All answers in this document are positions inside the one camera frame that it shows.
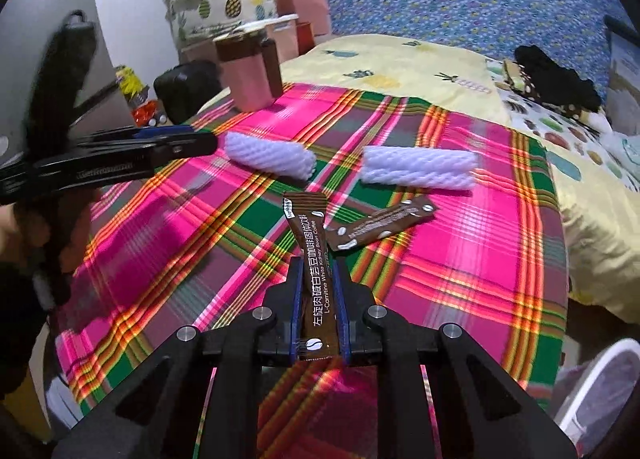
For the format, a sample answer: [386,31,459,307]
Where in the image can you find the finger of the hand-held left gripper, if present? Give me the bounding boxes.
[145,132,219,162]
[75,125,196,142]

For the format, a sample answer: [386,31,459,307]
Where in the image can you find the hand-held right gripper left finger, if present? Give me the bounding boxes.
[50,258,307,459]

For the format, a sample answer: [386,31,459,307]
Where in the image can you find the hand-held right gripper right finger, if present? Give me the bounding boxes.
[332,258,578,459]

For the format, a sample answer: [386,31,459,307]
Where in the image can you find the brown coffee sachet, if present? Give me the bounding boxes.
[322,196,438,252]
[282,192,343,362]

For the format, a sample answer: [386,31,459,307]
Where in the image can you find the white plastic basket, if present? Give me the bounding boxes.
[552,336,640,457]

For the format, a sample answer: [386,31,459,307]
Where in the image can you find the black suitcase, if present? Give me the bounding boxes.
[152,60,231,124]

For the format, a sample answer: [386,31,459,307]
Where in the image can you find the colourful toy box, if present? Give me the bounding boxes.
[114,64,168,127]

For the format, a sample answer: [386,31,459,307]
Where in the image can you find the white foam fruit net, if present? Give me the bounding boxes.
[224,132,316,182]
[361,145,477,191]

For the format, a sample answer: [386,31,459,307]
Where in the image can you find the pink mug with brown lid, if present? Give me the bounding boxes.
[214,34,285,112]

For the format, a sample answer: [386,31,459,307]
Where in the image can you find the pink plaid cloth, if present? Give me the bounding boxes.
[55,82,568,459]

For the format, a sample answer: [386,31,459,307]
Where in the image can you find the yellow pineapple print sheet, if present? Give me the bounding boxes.
[277,33,640,325]

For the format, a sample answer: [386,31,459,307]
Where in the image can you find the white fruit print cloth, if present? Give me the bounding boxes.
[485,56,640,195]

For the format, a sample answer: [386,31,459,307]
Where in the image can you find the dark polka dot cloth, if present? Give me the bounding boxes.
[502,59,591,122]

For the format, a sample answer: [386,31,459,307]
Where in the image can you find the black garment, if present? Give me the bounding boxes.
[514,44,603,112]

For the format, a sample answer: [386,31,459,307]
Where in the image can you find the white plastic bag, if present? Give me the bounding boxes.
[597,132,640,180]

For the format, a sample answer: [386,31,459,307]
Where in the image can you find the printed cardboard box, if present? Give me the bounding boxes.
[602,14,640,135]

